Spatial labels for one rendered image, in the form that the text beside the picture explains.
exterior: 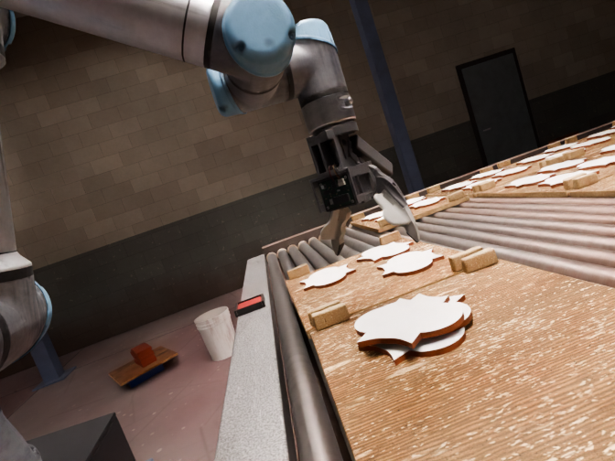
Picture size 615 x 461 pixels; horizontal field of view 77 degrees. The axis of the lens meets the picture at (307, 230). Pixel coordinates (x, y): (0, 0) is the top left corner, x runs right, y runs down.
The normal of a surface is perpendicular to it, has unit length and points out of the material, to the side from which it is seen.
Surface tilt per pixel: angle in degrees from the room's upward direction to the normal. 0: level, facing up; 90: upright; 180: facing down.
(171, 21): 113
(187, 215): 90
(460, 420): 0
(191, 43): 127
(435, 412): 0
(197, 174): 90
